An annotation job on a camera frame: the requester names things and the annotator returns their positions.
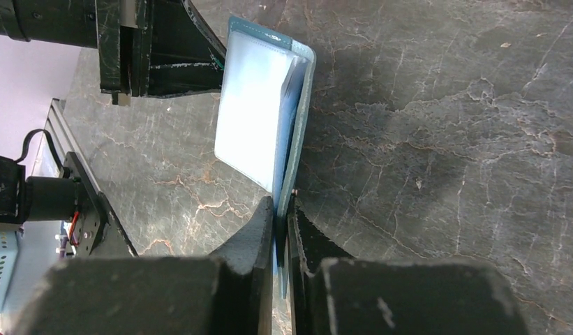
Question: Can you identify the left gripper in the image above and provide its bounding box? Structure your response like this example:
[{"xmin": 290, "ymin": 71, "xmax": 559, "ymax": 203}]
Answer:
[{"xmin": 95, "ymin": 1, "xmax": 226, "ymax": 105}]

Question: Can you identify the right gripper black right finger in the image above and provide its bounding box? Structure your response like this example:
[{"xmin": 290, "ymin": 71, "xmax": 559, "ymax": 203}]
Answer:
[{"xmin": 285, "ymin": 197, "xmax": 528, "ymax": 334}]

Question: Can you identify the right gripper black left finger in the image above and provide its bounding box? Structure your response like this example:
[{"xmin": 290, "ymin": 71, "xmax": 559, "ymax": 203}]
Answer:
[{"xmin": 12, "ymin": 196, "xmax": 274, "ymax": 334}]

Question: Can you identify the blue card holder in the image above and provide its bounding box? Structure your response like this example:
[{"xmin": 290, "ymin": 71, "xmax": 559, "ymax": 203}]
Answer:
[{"xmin": 214, "ymin": 16, "xmax": 317, "ymax": 297}]

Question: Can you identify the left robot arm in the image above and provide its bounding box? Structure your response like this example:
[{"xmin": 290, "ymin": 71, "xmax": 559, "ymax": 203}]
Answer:
[{"xmin": 0, "ymin": 0, "xmax": 226, "ymax": 105}]

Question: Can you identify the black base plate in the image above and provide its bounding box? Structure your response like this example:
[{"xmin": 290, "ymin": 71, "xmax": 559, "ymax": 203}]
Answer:
[{"xmin": 64, "ymin": 151, "xmax": 137, "ymax": 258}]

